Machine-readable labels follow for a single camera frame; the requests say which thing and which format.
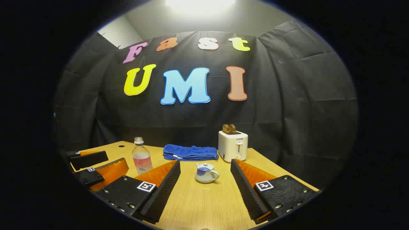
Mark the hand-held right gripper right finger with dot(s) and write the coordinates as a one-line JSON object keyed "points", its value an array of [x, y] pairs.
{"points": [[247, 191]]}

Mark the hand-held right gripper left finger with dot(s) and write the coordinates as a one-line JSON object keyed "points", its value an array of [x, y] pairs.
{"points": [[163, 191]]}

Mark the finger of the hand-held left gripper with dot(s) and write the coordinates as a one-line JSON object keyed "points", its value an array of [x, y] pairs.
{"points": [[111, 172], [89, 160]]}

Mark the clear water bottle pink label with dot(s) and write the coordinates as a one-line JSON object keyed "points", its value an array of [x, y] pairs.
{"points": [[142, 159]]}

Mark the white blue patterned teacup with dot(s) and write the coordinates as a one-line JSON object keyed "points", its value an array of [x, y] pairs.
{"points": [[206, 176]]}

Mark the white toaster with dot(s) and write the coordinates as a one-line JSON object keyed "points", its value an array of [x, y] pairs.
{"points": [[231, 147]]}

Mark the folded blue towel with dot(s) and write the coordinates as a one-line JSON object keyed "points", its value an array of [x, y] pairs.
{"points": [[191, 152]]}

